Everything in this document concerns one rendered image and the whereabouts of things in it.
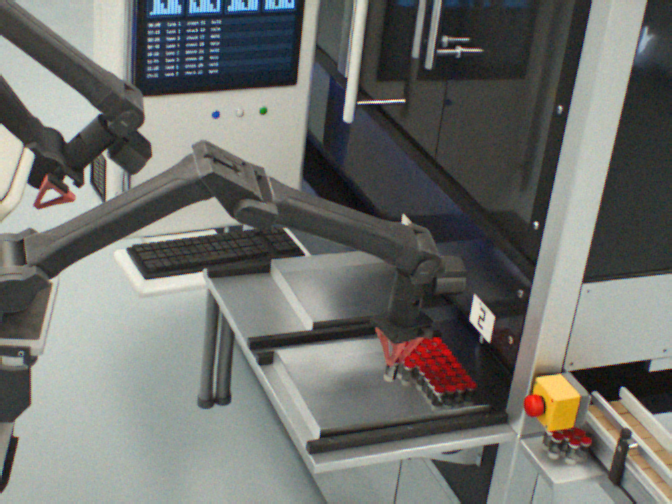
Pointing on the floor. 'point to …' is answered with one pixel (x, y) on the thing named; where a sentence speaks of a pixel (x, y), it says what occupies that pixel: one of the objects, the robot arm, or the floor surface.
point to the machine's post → (568, 227)
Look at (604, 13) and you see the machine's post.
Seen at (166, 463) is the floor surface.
